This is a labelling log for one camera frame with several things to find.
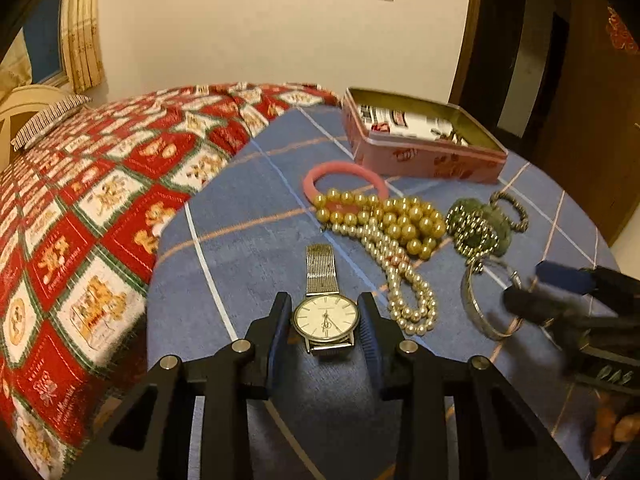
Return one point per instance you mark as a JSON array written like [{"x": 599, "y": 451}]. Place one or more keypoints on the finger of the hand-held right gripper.
[
  {"x": 532, "y": 305},
  {"x": 565, "y": 277}
]

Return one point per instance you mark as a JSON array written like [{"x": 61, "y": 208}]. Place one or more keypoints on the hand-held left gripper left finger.
[{"x": 276, "y": 342}]

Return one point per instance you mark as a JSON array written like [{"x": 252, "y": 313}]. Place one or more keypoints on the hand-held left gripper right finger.
[{"x": 372, "y": 342}]

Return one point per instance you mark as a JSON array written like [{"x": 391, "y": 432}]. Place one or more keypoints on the silver mesh-band wristwatch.
[{"x": 325, "y": 317}]

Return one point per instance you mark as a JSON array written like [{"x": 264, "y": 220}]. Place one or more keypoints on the silver bangle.
[{"x": 470, "y": 305}]

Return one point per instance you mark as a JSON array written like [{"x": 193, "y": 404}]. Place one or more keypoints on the pink bangle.
[{"x": 320, "y": 169}]

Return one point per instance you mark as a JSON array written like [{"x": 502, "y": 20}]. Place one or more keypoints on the pink tin box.
[{"x": 425, "y": 160}]

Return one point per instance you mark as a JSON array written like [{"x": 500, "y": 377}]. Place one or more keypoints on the person's right hand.
[{"x": 605, "y": 430}]

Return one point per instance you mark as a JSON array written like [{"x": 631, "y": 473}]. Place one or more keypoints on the blue plaid tablecloth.
[{"x": 240, "y": 240}]

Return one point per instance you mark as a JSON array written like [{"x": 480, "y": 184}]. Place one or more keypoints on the dark wooden door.
[{"x": 590, "y": 135}]

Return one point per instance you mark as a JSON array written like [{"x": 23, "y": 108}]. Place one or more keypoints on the red patchwork quilt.
[{"x": 85, "y": 220}]

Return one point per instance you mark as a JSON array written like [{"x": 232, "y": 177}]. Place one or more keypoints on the red door decoration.
[{"x": 622, "y": 32}]

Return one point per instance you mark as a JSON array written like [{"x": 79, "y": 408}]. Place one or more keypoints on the striped pillow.
[{"x": 47, "y": 120}]

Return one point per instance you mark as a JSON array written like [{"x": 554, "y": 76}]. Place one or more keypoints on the cream bed headboard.
[{"x": 20, "y": 105}]

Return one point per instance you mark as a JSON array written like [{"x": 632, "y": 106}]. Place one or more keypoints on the yellow patterned curtain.
[{"x": 85, "y": 25}]

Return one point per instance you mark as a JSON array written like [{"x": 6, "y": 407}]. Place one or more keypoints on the window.
[{"x": 45, "y": 35}]

